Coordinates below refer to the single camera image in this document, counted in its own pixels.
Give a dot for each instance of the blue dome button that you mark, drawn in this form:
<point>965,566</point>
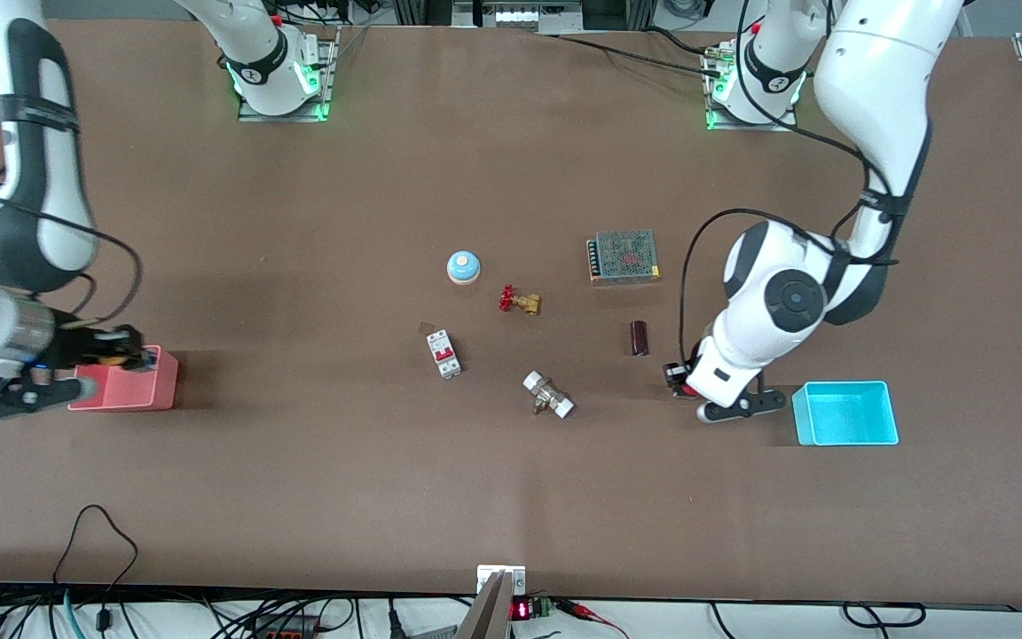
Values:
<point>464,265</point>

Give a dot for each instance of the red digit display module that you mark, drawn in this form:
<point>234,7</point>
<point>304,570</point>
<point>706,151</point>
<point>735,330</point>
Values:
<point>522,610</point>

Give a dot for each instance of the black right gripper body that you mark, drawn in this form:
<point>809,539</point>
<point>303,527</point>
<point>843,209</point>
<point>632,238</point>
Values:
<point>88,344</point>

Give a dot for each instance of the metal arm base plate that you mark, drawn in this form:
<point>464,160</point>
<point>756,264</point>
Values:
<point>330,71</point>
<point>759,127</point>

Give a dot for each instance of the metal fitting white ends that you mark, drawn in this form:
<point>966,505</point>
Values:
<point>548,396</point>

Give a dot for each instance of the red alligator clip lead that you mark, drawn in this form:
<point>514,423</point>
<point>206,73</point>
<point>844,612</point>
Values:
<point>586,612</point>

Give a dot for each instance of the yellow push button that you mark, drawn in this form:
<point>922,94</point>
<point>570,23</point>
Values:
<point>112,358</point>

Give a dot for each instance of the cyan plastic bin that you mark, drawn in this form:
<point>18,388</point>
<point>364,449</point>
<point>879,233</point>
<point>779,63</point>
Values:
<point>848,433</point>

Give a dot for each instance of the pink plastic bin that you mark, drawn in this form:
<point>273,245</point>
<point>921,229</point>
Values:
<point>134,390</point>

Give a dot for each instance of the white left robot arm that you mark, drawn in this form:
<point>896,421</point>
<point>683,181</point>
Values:
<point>875,89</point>

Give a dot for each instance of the grey metal camera bracket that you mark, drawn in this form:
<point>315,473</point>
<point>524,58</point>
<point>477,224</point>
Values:
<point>489,612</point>

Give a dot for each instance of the dark brown capacitor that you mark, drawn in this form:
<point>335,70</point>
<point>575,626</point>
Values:
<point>640,338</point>

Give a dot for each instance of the metal mesh power supply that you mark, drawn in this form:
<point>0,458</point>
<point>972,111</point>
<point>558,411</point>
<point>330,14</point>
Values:
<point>624,257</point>

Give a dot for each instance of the black orange power strip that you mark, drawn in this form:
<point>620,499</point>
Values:
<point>285,630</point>

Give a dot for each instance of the white red circuit breaker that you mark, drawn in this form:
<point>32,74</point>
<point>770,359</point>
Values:
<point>444,353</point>

